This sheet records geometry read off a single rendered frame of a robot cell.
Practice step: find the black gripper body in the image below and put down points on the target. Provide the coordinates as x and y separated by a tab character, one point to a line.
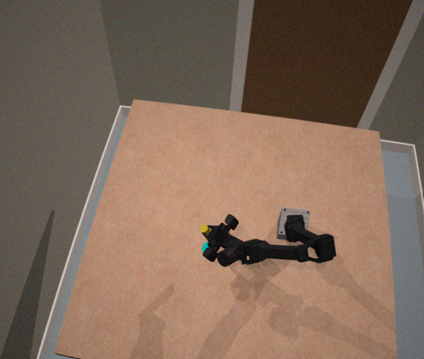
210	253

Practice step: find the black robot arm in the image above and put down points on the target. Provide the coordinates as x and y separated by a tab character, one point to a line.
259	250

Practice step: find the yellow cylinder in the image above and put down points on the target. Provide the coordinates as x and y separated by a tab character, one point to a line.
205	229

